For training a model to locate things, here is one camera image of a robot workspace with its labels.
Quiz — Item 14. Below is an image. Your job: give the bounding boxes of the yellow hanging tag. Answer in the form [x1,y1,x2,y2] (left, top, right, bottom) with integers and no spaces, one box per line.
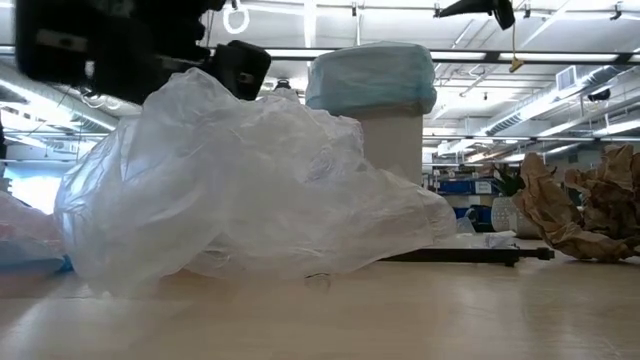
[508,22,525,74]

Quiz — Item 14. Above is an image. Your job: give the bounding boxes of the silver ventilation duct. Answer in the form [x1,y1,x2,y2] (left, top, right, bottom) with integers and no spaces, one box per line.
[487,64,640,137]

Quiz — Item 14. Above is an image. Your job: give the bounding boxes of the white hanging ring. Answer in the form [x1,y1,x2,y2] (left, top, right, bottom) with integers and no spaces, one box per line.
[222,4,251,35]

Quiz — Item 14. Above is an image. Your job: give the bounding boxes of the clear plastic bag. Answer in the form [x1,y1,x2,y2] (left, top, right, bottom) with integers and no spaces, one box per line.
[53,67,457,299]

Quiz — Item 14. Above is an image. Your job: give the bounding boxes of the thin black stick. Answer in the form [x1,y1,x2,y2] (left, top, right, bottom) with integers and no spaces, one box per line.
[379,246,556,268]

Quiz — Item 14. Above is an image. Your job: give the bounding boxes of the blue storage bins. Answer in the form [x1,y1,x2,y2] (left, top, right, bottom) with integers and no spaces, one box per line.
[433,177,496,197]

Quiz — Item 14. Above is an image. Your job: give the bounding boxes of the white plastic trash bin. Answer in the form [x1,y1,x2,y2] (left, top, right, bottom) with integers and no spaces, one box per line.
[357,107,425,186]

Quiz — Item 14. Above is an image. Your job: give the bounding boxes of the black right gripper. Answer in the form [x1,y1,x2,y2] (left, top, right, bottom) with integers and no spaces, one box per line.
[439,0,516,31]

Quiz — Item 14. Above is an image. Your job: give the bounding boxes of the succulent in white pot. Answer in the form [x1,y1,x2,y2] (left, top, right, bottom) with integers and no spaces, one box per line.
[489,164,541,239]

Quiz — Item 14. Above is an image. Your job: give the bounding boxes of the white ceiling air vent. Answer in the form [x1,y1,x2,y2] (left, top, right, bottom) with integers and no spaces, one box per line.
[555,64,579,93]

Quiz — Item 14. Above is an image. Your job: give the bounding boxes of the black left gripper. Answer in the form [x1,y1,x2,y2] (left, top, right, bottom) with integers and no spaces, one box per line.
[14,0,272,104]

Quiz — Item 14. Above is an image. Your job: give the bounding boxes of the blue trash bag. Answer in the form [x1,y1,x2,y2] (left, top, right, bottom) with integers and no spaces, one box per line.
[304,41,439,119]

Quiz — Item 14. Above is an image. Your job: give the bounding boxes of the dried brown leaves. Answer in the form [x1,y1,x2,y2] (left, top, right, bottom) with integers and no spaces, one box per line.
[512,152,634,265]

